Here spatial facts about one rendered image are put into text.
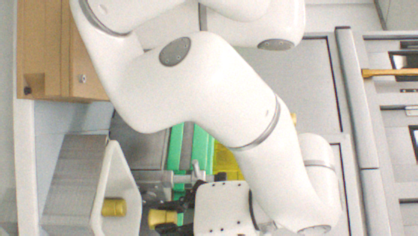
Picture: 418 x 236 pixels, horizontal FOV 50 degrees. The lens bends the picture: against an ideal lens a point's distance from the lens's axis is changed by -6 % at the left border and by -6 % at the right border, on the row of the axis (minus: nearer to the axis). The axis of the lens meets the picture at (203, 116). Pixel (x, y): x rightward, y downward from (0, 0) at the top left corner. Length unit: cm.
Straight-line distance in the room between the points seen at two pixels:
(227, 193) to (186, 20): 28
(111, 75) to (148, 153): 49
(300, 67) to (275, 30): 86
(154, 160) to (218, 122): 49
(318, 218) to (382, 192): 67
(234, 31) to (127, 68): 25
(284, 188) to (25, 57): 38
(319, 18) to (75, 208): 595
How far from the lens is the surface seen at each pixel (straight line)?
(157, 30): 73
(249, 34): 71
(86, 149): 79
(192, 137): 101
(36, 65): 67
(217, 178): 91
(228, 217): 74
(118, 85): 50
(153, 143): 99
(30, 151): 72
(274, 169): 55
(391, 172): 132
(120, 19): 50
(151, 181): 94
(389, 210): 126
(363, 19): 659
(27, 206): 74
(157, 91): 47
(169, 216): 80
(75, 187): 75
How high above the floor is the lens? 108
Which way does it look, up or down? 7 degrees down
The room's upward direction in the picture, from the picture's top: 89 degrees clockwise
